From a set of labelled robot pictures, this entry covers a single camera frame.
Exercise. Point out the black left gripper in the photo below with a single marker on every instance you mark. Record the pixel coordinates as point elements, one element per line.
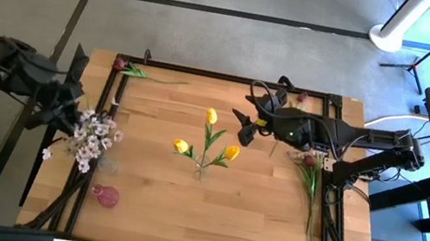
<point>60,105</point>

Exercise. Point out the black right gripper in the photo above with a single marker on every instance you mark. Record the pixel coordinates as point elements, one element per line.
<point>270,114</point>

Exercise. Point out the yellow artificial tulip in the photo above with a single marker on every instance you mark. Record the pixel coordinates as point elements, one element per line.
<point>181,146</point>
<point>211,116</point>
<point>231,152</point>

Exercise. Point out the white artificial flower bunch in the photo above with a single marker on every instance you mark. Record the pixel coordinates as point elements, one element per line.
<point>91,139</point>
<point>320,152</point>
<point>296,155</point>

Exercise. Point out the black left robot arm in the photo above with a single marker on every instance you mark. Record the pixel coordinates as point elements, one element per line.
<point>18,68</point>

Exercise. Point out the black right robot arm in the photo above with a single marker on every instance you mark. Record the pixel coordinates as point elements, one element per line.
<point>370,135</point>

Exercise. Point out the tall clear glass vase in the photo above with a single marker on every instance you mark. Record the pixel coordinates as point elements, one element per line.
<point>206,172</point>

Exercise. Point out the pink glass vase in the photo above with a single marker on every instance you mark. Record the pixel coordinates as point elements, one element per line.
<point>108,196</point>

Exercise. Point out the red artificial flower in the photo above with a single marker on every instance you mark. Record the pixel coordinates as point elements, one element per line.
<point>119,64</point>
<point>309,161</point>

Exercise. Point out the black cart leg beam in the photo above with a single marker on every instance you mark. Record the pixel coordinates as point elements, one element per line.
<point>404,191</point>

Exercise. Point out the white pole with round base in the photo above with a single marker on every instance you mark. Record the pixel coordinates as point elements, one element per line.
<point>391,36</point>

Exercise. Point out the black aluminium table frame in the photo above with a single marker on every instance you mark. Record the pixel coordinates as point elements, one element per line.
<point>205,73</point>

